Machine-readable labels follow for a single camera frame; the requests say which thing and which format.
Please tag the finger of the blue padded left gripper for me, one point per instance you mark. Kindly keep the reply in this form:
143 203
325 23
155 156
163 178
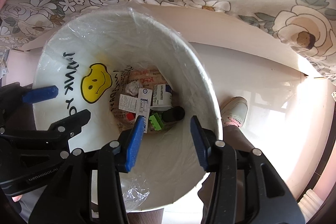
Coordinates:
65 124
14 96

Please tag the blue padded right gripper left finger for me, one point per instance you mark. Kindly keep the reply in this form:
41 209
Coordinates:
88 188

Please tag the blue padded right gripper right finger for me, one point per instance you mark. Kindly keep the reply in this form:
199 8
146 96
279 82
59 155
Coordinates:
267 198

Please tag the red block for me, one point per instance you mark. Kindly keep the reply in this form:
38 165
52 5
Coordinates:
130 116

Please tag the foil ball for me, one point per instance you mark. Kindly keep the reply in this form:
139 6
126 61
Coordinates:
133 88

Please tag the bright green toy brick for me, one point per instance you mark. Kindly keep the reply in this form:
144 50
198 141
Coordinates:
156 122

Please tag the black sock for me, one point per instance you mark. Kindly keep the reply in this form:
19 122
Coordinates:
175 114

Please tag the white yogurt cup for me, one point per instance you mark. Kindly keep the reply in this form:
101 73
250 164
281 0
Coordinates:
162 95

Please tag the white red medicine box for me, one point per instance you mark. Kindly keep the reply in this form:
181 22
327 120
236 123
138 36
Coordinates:
127 103

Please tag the white trash bin with liner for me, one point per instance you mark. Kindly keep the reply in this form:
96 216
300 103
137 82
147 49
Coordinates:
119 63

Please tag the white sneaker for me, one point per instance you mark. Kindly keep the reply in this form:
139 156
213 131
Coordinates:
234 112

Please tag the paper bag in bin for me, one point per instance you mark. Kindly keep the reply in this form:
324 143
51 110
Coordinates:
148 77

